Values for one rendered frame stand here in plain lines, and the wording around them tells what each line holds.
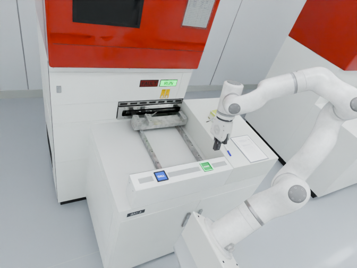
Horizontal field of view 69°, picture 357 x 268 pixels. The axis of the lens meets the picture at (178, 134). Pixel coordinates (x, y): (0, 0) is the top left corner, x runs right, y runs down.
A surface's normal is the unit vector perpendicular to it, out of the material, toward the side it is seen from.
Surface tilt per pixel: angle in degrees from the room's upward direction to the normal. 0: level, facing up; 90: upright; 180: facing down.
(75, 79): 90
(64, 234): 0
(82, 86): 90
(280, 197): 86
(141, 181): 0
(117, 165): 0
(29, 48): 90
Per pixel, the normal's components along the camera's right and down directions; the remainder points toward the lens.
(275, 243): 0.25, -0.74
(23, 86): 0.43, 0.66
